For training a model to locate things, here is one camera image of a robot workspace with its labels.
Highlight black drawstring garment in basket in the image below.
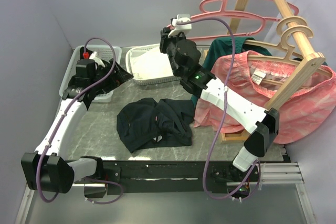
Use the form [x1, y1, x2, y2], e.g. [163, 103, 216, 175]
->
[79, 46, 84, 59]

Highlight grey plastic basket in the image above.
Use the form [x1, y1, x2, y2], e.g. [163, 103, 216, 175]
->
[59, 45, 113, 103]

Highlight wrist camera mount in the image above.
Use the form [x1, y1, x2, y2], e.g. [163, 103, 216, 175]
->
[82, 51, 105, 67]
[168, 14, 192, 37]

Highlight aluminium frame rail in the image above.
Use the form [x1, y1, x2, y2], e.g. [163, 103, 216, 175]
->
[15, 163, 316, 223]

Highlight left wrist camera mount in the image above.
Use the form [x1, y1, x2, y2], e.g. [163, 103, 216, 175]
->
[82, 51, 105, 67]

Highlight dark navy shorts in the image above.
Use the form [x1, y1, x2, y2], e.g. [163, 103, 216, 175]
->
[117, 98, 195, 153]

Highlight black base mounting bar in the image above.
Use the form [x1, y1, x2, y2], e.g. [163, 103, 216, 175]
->
[72, 159, 260, 196]

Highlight green shorts on rack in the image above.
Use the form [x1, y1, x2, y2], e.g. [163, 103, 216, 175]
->
[190, 36, 274, 104]

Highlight beige wooden hanger front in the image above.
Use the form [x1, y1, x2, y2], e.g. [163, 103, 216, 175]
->
[248, 24, 334, 80]

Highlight pink patterned shorts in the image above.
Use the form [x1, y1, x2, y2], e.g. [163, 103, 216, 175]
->
[193, 50, 336, 145]

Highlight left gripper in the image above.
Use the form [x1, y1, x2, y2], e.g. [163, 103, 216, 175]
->
[90, 59, 133, 94]

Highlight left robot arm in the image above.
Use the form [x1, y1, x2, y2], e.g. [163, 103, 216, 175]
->
[21, 59, 133, 194]

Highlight beige wooden hanger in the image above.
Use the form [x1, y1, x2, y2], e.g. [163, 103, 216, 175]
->
[248, 24, 334, 80]
[245, 16, 313, 59]

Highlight wooden clothes rack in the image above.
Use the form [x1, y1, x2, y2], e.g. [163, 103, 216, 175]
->
[217, 0, 326, 144]

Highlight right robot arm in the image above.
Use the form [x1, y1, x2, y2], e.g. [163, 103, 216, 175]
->
[160, 27, 279, 182]

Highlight beige wooden hanger rear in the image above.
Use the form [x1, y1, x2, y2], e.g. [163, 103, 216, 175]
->
[245, 16, 313, 59]

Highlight white cloth in basket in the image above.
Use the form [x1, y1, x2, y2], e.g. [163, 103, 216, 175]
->
[130, 47, 173, 80]

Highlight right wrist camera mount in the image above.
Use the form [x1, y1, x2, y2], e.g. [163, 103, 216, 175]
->
[168, 14, 192, 37]

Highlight white plastic basket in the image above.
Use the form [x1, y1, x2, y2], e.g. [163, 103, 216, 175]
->
[125, 44, 179, 86]

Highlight pink hanger front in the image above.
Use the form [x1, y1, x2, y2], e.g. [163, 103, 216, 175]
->
[167, 0, 267, 36]

